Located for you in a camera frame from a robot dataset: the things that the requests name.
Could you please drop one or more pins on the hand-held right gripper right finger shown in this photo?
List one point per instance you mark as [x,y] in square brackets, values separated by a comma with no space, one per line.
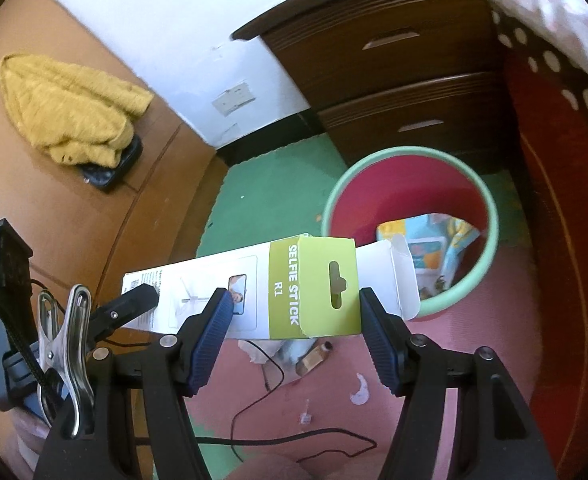
[381,345]

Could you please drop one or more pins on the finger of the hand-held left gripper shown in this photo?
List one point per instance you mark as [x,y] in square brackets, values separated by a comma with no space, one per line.
[134,302]

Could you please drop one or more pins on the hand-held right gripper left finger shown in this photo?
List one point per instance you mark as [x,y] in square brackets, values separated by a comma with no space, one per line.
[209,345]

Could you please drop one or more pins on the small brown bottle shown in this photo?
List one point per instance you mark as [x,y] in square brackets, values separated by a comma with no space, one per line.
[311,360]

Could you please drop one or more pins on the white and green box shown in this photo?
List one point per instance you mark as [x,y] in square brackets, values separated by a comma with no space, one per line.
[314,280]

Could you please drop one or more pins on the colourful printed packet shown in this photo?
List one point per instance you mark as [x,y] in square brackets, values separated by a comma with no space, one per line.
[434,250]

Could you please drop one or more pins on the red bin with green rim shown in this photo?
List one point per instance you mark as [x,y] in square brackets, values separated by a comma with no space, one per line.
[409,185]

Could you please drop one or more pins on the white crescent paper scrap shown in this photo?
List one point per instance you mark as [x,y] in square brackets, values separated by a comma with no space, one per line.
[361,392]

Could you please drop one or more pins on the crumpled white tissue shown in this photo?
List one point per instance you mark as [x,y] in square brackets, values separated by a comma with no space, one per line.
[274,351]

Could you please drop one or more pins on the metal spring clip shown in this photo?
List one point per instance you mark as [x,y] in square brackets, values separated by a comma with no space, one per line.
[76,350]

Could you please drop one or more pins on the pink foam mat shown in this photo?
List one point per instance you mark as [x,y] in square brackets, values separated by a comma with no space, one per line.
[474,360]

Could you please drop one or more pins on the green foam mat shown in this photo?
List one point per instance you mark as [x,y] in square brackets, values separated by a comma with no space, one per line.
[214,462]
[274,195]

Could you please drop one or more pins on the black phone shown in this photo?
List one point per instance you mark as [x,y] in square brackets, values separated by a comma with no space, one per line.
[109,175]

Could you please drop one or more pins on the yellow knitted sweater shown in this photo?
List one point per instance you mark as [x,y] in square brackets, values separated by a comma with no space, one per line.
[64,105]

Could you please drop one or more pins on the red patterned bedspread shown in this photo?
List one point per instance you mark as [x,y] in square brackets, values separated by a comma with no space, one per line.
[564,260]

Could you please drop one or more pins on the dark wooden drawer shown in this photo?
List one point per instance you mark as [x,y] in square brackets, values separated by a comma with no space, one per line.
[374,130]
[324,70]

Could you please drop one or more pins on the brown polka dot cloth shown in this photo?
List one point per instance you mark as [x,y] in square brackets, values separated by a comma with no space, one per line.
[539,45]

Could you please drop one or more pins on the white wall socket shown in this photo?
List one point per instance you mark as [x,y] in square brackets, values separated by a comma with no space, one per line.
[234,97]

